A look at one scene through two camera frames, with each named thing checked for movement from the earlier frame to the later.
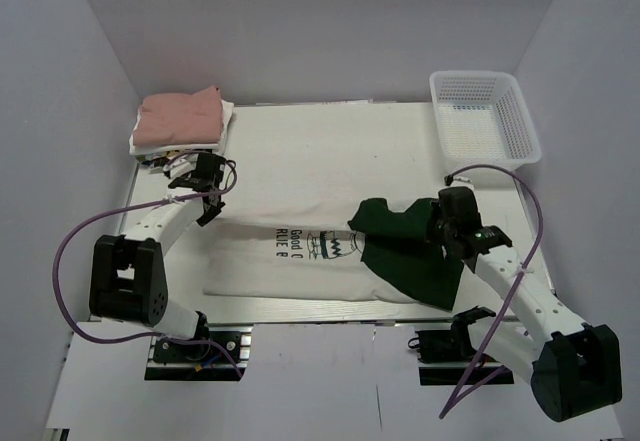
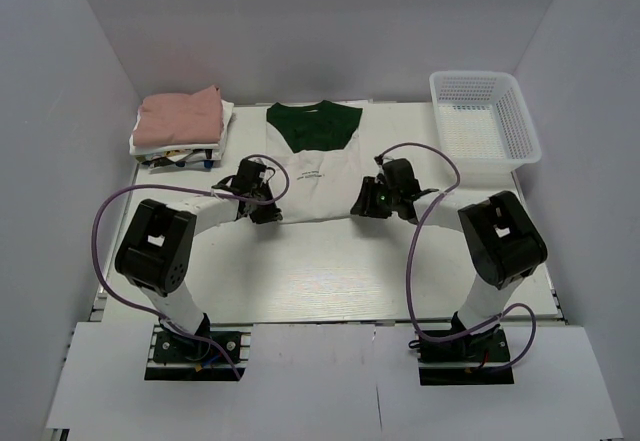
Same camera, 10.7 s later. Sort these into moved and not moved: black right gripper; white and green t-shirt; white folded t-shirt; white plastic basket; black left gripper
Moved: white and green t-shirt; black left gripper; black right gripper
Not moved: white folded t-shirt; white plastic basket
